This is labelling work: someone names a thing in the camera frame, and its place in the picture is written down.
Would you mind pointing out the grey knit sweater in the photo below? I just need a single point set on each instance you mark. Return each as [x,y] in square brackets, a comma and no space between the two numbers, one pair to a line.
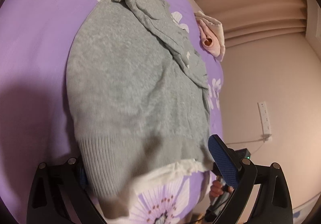
[137,92]

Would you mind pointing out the pink pleated curtain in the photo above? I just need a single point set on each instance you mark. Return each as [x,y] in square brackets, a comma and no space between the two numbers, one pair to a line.
[249,20]

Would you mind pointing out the folded pink white clothes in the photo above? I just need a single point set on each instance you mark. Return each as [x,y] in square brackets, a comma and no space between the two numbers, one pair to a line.
[211,35]

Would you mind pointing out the purple floral bed sheet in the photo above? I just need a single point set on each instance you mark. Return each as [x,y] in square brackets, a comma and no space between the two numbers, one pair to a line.
[36,125]

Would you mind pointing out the white wall power strip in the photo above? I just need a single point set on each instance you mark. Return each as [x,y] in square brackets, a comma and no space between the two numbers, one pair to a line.
[265,122]

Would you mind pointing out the person's right hand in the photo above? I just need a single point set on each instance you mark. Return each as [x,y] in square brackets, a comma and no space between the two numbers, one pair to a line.
[216,190]

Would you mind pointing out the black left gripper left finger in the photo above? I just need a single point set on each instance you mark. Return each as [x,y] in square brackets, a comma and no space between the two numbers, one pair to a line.
[46,204]

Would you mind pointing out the black camera box green light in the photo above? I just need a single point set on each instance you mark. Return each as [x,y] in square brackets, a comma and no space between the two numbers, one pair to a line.
[243,153]

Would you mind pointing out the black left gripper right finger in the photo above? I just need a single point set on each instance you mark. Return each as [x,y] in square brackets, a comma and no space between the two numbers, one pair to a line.
[273,202]

